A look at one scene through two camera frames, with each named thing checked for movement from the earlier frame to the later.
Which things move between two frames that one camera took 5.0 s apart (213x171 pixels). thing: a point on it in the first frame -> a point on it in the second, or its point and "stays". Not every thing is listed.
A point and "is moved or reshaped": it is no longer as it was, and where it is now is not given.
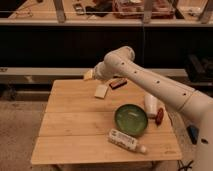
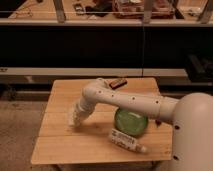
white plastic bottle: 125,141 stays
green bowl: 131,119 stays
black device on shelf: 79,9 stays
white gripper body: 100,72 -> 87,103
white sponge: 101,91 is moved or reshaped
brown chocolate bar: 117,83 stays
